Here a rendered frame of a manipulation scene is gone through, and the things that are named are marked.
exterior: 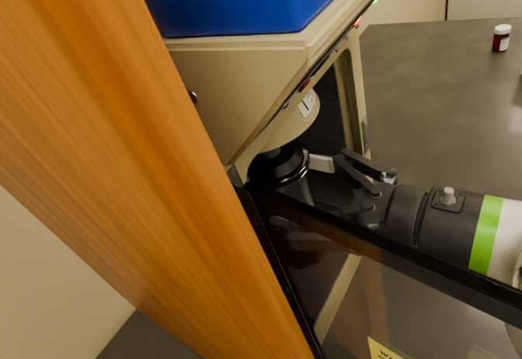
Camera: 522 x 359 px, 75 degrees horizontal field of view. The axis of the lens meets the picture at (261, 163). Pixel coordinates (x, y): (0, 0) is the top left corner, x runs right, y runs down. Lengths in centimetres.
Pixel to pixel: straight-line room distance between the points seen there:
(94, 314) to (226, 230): 69
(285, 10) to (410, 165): 78
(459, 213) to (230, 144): 28
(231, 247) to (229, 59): 10
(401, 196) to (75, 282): 62
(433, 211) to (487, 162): 51
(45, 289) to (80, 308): 9
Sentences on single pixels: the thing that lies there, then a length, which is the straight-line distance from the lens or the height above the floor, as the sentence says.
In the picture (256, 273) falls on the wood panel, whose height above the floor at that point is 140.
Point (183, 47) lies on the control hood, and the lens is 21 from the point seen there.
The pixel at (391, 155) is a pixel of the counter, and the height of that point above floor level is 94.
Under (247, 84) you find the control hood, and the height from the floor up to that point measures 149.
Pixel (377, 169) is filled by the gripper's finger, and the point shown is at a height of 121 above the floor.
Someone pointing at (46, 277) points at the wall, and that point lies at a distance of 75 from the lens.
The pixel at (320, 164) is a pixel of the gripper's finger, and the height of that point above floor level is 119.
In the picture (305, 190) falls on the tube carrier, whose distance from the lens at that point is 54.
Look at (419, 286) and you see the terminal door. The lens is 23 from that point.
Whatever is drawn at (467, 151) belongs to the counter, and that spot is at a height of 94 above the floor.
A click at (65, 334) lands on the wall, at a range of 83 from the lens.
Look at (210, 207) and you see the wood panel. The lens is 16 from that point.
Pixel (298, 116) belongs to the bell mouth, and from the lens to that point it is 43.
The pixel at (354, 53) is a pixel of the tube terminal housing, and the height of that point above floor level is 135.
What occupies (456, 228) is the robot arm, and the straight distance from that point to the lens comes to 43.
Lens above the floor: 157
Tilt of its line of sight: 39 degrees down
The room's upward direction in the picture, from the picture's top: 21 degrees counter-clockwise
